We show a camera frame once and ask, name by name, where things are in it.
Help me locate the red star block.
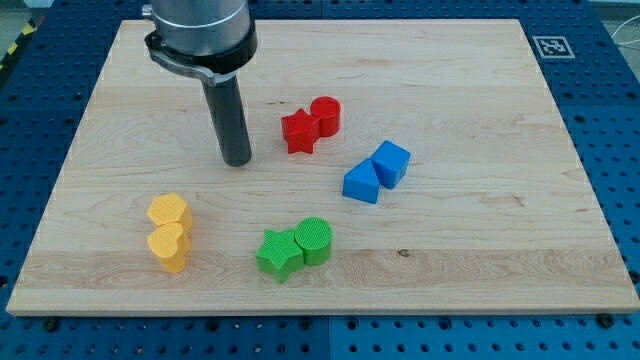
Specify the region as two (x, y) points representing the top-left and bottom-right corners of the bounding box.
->
(281, 108), (320, 154)

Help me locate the blue cube block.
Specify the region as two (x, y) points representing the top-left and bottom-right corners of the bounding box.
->
(370, 140), (411, 189)

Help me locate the yellow heart block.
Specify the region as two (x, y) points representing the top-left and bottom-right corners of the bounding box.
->
(147, 223), (191, 273)

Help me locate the green cylinder block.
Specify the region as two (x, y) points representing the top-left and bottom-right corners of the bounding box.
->
(294, 217), (333, 266)

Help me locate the yellow hexagon block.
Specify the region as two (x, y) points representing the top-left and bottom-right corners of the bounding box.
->
(147, 193), (194, 232)

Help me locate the white cable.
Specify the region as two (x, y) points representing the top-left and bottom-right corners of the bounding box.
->
(610, 13), (640, 52)

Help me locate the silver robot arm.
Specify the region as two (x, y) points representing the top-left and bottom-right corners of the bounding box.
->
(142, 0), (257, 87)

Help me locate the light wooden board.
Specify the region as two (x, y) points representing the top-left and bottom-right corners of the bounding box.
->
(7, 19), (639, 317)

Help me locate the white fiducial marker tag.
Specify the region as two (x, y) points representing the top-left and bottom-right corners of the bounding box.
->
(532, 35), (575, 59)

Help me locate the red cylinder block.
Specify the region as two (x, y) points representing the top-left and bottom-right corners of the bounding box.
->
(310, 96), (341, 137)

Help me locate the green star block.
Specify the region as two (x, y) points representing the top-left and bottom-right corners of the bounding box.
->
(256, 229), (304, 283)

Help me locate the blue triangular prism block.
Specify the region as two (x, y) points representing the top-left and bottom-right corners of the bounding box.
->
(342, 158), (380, 204)

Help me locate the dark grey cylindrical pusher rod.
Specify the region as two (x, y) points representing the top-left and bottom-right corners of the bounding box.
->
(202, 77), (252, 167)

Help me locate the yellow black hazard tape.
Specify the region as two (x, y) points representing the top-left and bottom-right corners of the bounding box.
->
(1, 18), (38, 73)

